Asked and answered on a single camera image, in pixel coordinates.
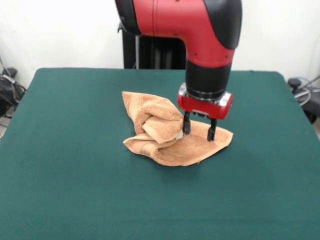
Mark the grey stand base with cables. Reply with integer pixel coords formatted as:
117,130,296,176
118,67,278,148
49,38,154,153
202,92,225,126
287,76,320,125

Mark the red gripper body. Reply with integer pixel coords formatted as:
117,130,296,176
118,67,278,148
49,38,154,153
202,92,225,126
177,83,234,120

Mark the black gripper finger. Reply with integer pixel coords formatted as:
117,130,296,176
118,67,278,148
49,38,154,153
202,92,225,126
181,111,193,136
206,117,218,142

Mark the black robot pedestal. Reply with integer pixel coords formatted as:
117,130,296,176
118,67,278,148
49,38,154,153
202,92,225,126
116,21,188,70

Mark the tan terry towel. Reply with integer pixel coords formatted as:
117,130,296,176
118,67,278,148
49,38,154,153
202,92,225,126
121,91,235,167

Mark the dark green table cloth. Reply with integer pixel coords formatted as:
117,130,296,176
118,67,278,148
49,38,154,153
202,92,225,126
0,67,320,240

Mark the black equipment base with cables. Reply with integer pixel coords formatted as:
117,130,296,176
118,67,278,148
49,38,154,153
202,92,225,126
0,67,27,118

